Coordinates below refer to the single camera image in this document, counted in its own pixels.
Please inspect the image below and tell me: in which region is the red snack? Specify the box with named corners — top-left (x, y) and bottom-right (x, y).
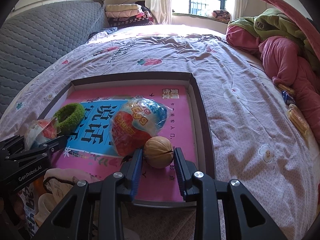
top-left (24, 116), bottom-right (60, 150)
top-left (110, 96), bottom-right (172, 157)

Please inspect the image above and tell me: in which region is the cream mesh scrunchie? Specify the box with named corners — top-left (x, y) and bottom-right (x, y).
top-left (34, 168), bottom-right (99, 227)

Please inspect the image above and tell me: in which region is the tan walnut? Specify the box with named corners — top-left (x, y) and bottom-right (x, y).
top-left (143, 136), bottom-right (174, 169)

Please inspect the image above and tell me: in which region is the shallow grey cardboard tray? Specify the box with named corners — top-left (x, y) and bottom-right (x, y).
top-left (40, 72), bottom-right (215, 179)

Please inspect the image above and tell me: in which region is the pink strawberry print bedsheet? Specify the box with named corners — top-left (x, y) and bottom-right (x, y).
top-left (1, 25), bottom-right (319, 239)

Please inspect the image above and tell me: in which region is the yellow wrapped snack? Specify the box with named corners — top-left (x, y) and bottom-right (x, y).
top-left (287, 104), bottom-right (310, 138)

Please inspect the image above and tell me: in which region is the grey quilted headboard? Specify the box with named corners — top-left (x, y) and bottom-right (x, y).
top-left (1, 0), bottom-right (107, 113)

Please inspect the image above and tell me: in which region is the small blue snack packet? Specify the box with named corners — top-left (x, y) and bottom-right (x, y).
top-left (281, 90), bottom-right (296, 106)

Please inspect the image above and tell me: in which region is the dark clothing by headboard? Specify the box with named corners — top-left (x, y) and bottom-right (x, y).
top-left (88, 27), bottom-right (118, 39)

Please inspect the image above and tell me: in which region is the pink and green quilt pile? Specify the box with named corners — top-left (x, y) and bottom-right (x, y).
top-left (226, 0), bottom-right (319, 140)

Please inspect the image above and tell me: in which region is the stack of folded blankets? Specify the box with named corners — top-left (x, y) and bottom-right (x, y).
top-left (105, 3), bottom-right (157, 29)

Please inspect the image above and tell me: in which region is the floral cushion on windowsill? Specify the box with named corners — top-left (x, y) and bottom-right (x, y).
top-left (212, 10), bottom-right (231, 23)

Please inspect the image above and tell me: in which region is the cream left curtain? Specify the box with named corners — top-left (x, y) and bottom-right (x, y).
top-left (145, 0), bottom-right (173, 25)

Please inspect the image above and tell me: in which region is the green fuzzy hair ring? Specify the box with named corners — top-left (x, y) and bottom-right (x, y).
top-left (53, 102), bottom-right (86, 135)

